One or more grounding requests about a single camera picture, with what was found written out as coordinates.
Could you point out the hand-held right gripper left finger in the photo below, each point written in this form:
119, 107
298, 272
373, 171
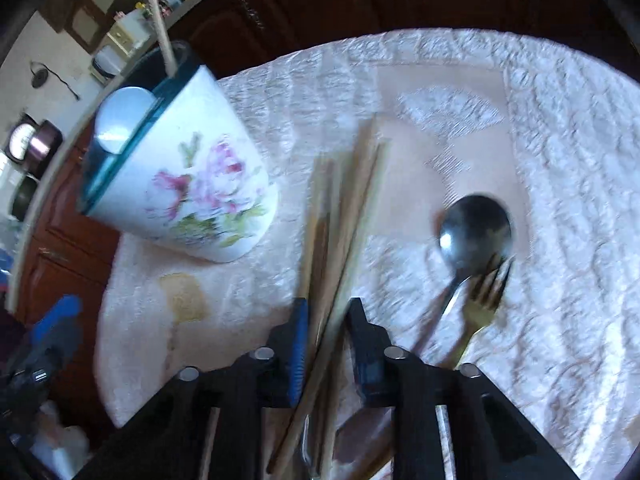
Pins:
300, 345

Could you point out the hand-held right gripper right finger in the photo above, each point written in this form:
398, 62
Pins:
367, 365

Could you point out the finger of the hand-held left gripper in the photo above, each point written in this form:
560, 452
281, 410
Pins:
57, 320

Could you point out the gold fork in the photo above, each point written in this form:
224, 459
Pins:
482, 305

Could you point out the bunch of wooden chopsticks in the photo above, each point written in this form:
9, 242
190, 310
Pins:
350, 220

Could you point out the metal spoon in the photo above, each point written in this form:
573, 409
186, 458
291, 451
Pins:
475, 235

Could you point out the floral white cup teal rim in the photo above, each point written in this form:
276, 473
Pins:
210, 185

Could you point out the pale wooden single chopstick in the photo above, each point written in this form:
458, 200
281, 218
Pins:
159, 25

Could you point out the person's left hand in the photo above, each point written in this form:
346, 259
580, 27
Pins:
55, 445

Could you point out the white ceramic spoon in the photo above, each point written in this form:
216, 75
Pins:
120, 120

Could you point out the white quilted table cloth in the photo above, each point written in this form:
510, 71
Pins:
575, 210

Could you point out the white canister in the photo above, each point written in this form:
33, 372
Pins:
107, 62

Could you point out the wooden wall cabinet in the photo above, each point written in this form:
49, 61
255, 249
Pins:
85, 5

